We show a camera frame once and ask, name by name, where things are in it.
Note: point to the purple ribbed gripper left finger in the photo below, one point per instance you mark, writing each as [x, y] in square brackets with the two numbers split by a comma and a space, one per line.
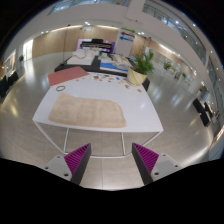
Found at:
[77, 161]

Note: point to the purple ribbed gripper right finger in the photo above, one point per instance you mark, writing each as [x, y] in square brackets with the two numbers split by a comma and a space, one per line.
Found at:
[145, 160]

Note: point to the beige towel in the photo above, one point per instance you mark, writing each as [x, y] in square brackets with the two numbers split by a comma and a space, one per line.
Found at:
[86, 112]

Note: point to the white table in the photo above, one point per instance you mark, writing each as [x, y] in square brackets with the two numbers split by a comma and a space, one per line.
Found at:
[138, 110]

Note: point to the red mat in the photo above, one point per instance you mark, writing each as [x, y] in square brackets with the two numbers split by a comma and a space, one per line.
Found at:
[66, 75]

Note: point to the small colourful objects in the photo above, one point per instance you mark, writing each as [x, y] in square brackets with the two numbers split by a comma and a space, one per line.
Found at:
[101, 83]

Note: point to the potted green plant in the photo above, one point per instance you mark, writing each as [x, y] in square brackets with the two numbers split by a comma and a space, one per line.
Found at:
[143, 66]

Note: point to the black display table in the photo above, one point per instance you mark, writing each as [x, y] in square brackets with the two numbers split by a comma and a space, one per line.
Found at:
[94, 67]

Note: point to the white architectural model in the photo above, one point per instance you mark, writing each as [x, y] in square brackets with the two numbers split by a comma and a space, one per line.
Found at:
[82, 57]

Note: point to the arrow direction sign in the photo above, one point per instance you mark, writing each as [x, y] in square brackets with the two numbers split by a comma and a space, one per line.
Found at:
[127, 34]

